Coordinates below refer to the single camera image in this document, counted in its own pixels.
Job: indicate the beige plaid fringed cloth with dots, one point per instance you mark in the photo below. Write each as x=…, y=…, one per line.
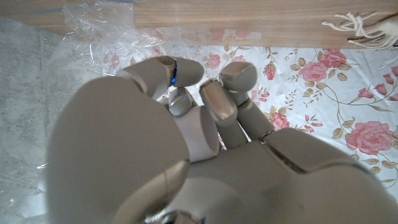
x=382, y=31

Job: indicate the clear plastic bag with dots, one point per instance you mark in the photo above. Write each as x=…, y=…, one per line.
x=93, y=34

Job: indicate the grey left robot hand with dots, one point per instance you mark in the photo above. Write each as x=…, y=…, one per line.
x=248, y=186

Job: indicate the floral rose backdrop cloth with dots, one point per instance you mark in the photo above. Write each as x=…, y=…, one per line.
x=326, y=93

